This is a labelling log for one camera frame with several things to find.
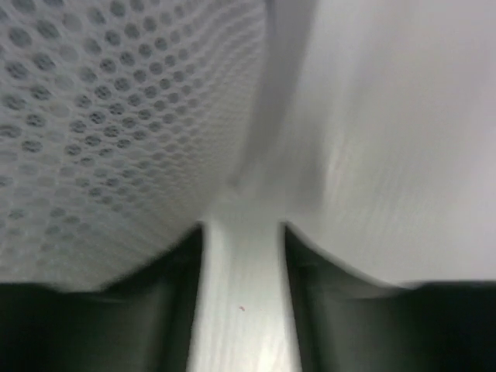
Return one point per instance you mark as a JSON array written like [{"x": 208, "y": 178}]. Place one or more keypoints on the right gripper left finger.
[{"x": 143, "y": 322}]

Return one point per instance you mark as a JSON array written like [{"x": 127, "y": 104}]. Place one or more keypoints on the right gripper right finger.
[{"x": 346, "y": 323}]

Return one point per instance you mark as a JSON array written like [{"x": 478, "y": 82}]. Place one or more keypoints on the blue-zip mesh laundry bag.
[{"x": 122, "y": 120}]

